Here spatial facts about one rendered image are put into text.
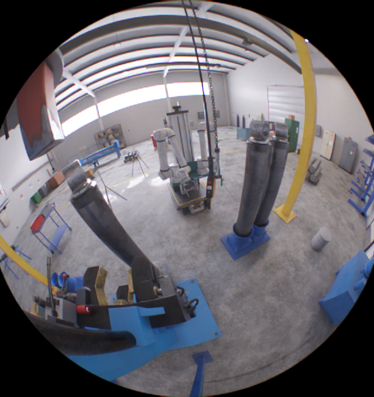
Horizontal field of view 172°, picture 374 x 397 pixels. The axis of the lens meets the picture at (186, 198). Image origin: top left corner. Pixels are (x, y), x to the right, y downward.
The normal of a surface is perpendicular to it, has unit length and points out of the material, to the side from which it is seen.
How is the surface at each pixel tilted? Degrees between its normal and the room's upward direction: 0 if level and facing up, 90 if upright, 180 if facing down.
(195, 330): 0
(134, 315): 0
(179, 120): 90
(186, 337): 0
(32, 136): 90
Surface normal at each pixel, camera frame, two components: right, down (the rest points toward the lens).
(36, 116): 0.58, 0.43
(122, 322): -0.14, -0.78
